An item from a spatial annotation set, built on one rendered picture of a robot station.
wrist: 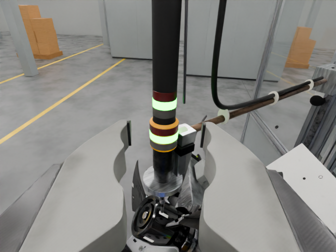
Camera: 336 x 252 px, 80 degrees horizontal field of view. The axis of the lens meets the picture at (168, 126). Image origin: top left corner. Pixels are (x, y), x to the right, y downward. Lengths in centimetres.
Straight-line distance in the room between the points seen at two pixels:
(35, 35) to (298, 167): 843
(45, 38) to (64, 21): 643
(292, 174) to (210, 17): 521
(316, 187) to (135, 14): 726
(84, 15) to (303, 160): 1377
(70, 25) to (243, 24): 1095
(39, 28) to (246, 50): 646
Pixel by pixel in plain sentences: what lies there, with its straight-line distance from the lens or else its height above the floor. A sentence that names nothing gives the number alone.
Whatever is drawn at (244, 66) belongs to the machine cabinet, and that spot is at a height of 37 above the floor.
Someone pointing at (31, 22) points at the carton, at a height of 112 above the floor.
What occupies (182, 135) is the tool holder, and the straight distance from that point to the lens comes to 32.
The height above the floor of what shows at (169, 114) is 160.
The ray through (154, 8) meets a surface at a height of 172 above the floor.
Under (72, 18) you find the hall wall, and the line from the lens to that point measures 1446.
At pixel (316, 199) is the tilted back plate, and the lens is 67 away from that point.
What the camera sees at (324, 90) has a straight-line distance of 78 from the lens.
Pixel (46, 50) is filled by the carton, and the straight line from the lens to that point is 848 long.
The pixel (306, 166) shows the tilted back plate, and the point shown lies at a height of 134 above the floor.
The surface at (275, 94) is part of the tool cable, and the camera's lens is 52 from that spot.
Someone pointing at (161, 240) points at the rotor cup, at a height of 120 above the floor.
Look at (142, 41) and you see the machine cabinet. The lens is 758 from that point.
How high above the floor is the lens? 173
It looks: 31 degrees down
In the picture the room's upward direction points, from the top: 2 degrees clockwise
